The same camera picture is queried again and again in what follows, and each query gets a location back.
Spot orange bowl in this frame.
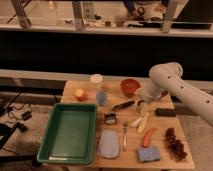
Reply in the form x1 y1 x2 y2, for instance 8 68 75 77
120 79 140 97

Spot silver fork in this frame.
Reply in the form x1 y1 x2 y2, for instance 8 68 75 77
123 121 128 152

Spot white lidded cup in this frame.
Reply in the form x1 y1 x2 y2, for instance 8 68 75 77
90 74 103 89

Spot black dish brush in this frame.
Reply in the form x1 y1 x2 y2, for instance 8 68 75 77
104 100 135 125

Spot orange carrot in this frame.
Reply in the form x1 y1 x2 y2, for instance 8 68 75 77
142 128 157 148

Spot blue sponge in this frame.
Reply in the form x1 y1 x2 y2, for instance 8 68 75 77
137 146 160 162

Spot green plastic tray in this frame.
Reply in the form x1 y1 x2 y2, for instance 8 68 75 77
37 103 97 165

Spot person in background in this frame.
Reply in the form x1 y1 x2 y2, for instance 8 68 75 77
115 0 169 26

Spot blue plastic cup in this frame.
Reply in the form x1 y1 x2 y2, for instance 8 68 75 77
96 91 107 107

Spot dark red grapes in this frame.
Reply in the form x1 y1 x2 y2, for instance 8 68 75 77
165 128 187 161

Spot orange apple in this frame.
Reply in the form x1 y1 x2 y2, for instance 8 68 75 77
74 88 86 101

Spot small metal cup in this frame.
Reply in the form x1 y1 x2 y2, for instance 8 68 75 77
136 100 144 113

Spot grey blue cloth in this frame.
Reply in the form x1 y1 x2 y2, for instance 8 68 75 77
97 129 120 159

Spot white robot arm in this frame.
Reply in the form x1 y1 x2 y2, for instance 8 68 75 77
137 62 213 127

